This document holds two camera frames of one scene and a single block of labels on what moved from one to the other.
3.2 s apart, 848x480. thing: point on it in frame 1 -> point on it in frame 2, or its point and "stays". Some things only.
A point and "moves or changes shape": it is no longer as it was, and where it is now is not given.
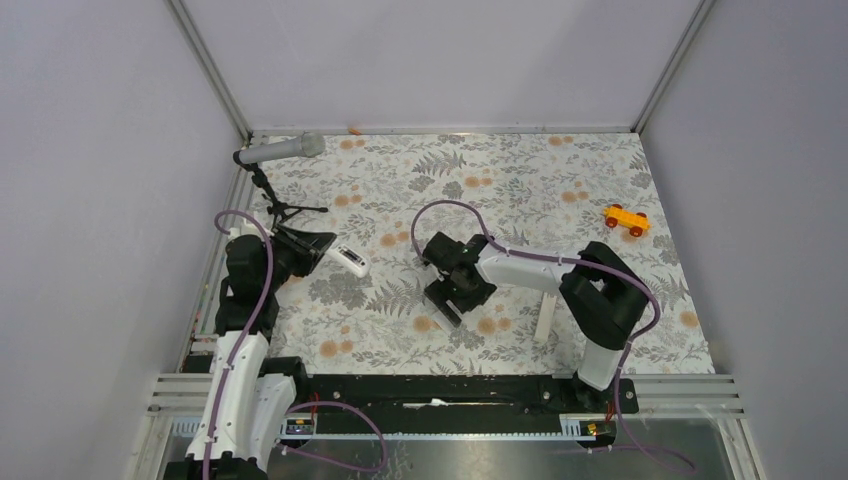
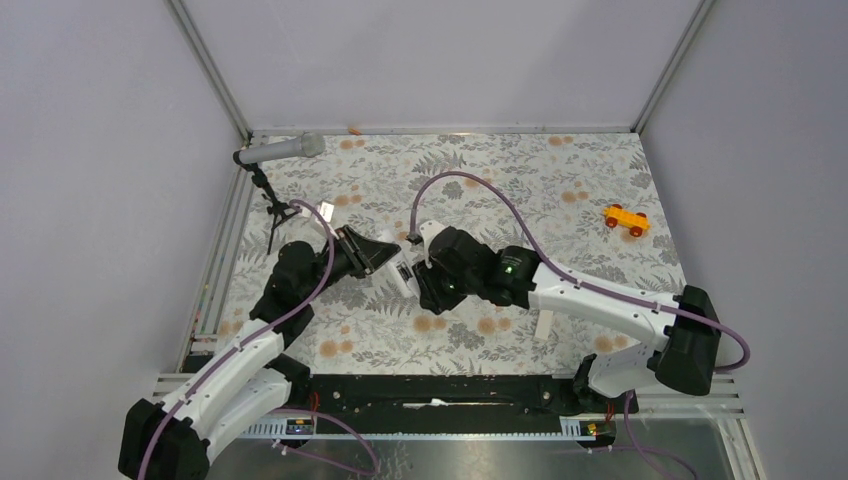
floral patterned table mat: (546, 197) stays
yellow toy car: (636, 223) stays
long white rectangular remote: (545, 318) stays
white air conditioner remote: (350, 259) moves or changes shape
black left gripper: (308, 247) -> (362, 253)
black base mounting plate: (459, 394) stays
